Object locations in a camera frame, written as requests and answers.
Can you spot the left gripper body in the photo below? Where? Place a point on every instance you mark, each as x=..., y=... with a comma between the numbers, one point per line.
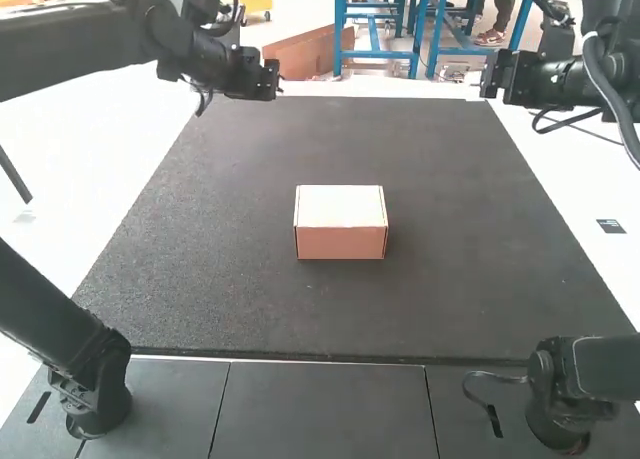
x=247, y=74

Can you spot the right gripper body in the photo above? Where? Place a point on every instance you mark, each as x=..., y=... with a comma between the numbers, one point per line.
x=520, y=79

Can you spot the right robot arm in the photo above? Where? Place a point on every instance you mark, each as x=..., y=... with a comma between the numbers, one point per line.
x=570, y=74

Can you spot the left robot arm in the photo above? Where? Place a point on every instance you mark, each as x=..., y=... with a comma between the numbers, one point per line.
x=75, y=39

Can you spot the cardboard box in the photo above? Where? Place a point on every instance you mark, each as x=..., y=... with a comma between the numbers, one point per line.
x=340, y=229

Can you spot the brown wooden crate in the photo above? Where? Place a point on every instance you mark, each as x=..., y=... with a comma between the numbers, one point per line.
x=305, y=54

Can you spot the person's legs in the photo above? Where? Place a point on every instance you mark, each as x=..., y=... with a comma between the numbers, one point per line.
x=502, y=4

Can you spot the small black card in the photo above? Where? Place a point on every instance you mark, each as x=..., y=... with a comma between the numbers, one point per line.
x=610, y=226

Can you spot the black mat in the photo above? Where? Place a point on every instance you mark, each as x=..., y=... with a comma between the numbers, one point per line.
x=200, y=279

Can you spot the black pole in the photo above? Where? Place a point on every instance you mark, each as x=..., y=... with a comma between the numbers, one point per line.
x=15, y=176

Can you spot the dark base panel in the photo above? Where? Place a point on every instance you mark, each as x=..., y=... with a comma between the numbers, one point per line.
x=325, y=409
x=460, y=429
x=170, y=409

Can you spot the blue metal frame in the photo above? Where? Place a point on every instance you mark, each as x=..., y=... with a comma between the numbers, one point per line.
x=340, y=29
x=434, y=29

